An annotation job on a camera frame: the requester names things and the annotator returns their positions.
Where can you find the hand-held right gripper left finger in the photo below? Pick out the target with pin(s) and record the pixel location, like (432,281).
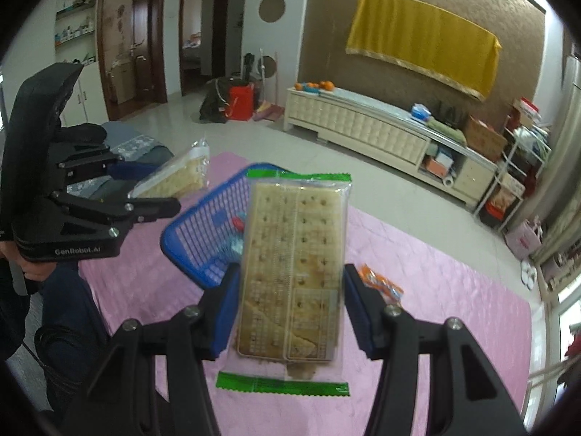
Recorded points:
(227,313)

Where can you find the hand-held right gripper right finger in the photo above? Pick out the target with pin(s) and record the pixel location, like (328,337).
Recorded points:
(361,318)

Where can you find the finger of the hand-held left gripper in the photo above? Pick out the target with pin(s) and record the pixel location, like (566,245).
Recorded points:
(154,207)
(134,172)

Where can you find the white-ended cracker pack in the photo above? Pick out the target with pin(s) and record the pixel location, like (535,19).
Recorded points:
(177,179)

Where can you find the blue plastic basket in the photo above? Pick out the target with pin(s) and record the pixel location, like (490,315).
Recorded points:
(204,231)

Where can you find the pale blue snack packet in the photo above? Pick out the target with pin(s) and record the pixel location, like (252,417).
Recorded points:
(232,246)

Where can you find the green-ended cracker pack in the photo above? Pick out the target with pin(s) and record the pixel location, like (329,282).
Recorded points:
(290,259)

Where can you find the red snack pouch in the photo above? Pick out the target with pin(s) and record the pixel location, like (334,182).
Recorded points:
(237,224)

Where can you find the person's left hand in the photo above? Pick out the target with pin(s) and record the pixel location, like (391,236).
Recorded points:
(36,271)

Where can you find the grey patterned cloth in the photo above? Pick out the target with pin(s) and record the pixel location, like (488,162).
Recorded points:
(136,143)

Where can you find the orange biscuit packet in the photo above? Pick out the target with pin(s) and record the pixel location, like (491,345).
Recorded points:
(381,284)

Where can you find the pink quilted blanket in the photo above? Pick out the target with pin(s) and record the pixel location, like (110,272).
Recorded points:
(431,281)

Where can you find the dark bag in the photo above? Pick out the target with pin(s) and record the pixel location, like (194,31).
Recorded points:
(213,102)

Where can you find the red paper bag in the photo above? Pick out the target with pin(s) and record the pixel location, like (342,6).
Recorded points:
(239,102)

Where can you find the person's blue jeans leg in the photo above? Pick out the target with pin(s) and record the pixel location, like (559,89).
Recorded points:
(68,309)

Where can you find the pink dustpan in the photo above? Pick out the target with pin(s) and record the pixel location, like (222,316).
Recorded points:
(268,112)

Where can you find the red black box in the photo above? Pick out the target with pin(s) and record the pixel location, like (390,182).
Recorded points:
(497,215)

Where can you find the white slipper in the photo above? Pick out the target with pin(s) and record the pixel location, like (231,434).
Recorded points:
(530,282)
(528,267)

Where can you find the pink bag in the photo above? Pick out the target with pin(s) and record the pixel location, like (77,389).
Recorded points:
(524,240)

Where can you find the light blue box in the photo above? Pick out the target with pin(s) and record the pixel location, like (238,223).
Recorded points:
(445,156)

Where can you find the orange printed snack box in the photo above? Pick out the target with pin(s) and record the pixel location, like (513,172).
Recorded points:
(507,200)

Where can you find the cream tv cabinet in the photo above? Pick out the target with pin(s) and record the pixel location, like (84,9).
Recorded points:
(363,122)

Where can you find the green folded cloth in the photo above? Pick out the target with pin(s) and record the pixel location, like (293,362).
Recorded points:
(447,131)

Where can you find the white metal shelf rack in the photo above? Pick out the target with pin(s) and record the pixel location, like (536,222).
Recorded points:
(501,168)

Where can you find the glass balcony door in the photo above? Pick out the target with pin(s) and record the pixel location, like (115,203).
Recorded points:
(569,309)

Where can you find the blue white tissue pack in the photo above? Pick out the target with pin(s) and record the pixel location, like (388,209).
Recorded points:
(420,113)

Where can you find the brown cardboard box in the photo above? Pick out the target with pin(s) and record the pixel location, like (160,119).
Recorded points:
(485,138)

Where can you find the beige curtain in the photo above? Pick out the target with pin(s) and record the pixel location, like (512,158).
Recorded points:
(563,200)

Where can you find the yellow hanging cloth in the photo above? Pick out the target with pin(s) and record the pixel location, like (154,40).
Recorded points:
(422,41)

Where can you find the brown wooden door frame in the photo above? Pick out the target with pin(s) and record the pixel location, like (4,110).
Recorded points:
(218,18)
(103,54)

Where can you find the white wall cabinet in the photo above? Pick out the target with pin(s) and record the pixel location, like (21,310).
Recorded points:
(75,18)

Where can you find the small brown wall disc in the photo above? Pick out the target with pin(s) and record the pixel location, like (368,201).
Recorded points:
(268,66)

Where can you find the large brown wall disc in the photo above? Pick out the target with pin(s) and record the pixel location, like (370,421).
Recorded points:
(272,8)

